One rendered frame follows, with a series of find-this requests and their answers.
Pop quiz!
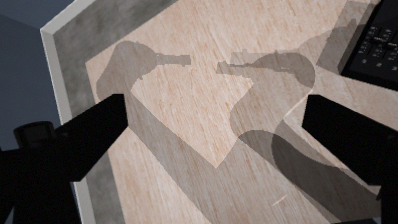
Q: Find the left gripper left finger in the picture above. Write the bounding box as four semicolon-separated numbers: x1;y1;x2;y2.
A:
0;94;128;224

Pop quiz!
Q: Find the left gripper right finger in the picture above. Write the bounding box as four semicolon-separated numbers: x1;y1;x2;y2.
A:
301;94;398;224

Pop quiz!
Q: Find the black lighting desk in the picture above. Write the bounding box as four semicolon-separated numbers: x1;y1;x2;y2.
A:
340;0;398;91

